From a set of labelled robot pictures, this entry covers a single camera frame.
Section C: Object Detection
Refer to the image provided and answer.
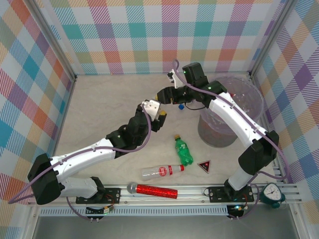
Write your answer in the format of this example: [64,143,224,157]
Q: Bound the aluminium mounting rail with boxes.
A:
[26,183,301,207]

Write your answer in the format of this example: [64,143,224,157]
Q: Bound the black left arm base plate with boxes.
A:
[75,186,122,205]

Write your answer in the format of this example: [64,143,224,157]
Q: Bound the white slotted cable duct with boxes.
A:
[39,205,229,217]

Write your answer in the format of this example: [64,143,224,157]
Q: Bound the green soda bottle yellow cap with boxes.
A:
[173,134,194,167]

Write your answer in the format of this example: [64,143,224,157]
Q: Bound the aluminium frame post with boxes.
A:
[248,0,299,79]
[28,0,77,82]

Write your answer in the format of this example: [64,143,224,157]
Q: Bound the small connector board with wires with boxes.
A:
[85,205,116,223]
[228,204,250,220]

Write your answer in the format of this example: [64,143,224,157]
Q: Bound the purple plastic bin liner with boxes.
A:
[197,76,264,125]

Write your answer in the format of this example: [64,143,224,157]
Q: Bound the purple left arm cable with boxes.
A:
[8,104,153,221]

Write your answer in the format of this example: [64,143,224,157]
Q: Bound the teal alarm clock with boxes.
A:
[259,183,287,210]

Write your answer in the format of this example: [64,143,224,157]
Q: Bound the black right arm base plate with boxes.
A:
[207,185,255,204]

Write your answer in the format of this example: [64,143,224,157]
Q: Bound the black red triangle badge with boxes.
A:
[197,160,212,173]

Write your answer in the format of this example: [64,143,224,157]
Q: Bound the grey mesh waste bin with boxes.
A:
[197,76,264,149]

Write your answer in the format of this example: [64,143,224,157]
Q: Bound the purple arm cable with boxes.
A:
[171,59,291,221]
[8,104,153,221]

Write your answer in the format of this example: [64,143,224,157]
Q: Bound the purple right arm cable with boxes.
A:
[171,59,291,221]

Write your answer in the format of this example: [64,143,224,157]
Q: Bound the red glitter microphone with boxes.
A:
[126,181,179,200]

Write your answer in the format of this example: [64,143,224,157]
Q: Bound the clear bottle white red label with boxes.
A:
[141,164,185,182]

